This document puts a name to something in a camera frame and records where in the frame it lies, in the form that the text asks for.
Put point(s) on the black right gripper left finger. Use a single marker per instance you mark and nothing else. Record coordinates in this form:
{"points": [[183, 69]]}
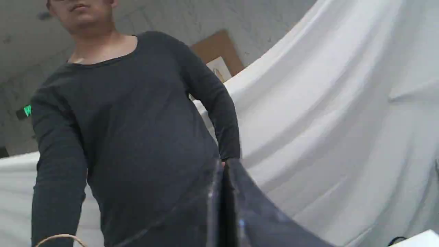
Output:
{"points": [[167, 203]]}

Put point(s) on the green exit sign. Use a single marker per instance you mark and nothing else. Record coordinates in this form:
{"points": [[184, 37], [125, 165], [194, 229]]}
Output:
{"points": [[24, 112]]}

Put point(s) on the person in grey shirt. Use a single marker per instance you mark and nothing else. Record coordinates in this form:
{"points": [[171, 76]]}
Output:
{"points": [[118, 100]]}

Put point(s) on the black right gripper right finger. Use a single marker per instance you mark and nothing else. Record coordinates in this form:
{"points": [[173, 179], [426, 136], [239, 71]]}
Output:
{"points": [[248, 218]]}

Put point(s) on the white backdrop cloth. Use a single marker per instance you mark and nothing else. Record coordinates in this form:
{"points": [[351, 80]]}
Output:
{"points": [[337, 111]]}

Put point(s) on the brown cardboard sheet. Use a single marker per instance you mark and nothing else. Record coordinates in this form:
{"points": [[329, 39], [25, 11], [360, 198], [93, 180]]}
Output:
{"points": [[219, 54]]}

